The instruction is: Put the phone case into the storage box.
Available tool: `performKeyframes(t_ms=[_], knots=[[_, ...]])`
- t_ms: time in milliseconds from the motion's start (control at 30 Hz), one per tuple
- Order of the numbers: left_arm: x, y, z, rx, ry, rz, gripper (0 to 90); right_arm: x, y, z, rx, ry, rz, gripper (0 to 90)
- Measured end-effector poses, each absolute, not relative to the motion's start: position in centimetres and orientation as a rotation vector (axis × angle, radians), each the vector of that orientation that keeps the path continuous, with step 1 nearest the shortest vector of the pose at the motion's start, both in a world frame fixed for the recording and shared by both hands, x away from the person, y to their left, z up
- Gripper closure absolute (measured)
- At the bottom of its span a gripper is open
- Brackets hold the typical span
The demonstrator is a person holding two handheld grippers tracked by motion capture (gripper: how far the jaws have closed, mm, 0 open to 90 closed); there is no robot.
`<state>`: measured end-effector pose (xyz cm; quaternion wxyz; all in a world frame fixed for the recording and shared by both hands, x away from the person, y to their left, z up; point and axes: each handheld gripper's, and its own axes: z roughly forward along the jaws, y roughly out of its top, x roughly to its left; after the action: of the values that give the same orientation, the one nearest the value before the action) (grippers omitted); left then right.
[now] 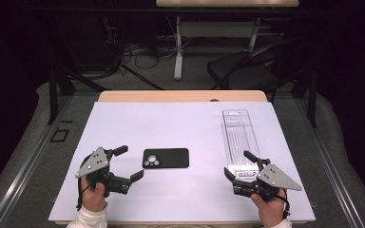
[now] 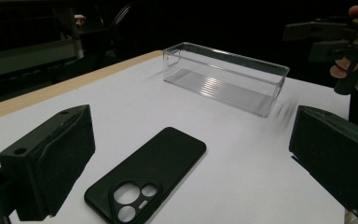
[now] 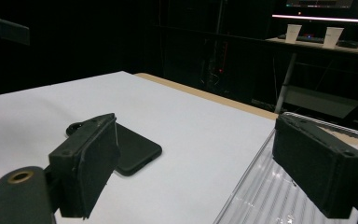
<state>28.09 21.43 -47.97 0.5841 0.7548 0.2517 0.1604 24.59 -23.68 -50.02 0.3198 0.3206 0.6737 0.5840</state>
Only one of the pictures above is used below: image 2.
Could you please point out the desk with white legs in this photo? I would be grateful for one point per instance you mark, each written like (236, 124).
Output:
(28, 57)

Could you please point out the black folding chair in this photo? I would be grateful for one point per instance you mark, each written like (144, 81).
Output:
(99, 43)

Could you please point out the white paper sheet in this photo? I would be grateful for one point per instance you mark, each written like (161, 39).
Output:
(230, 161)

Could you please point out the clear plastic box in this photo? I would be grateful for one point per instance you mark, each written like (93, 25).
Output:
(223, 90)

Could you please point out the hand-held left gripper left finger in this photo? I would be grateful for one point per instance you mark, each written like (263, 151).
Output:
(46, 165)

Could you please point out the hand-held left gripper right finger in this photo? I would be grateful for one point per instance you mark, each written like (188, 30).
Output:
(335, 161)

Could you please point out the black phone case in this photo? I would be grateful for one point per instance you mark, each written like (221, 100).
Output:
(155, 158)

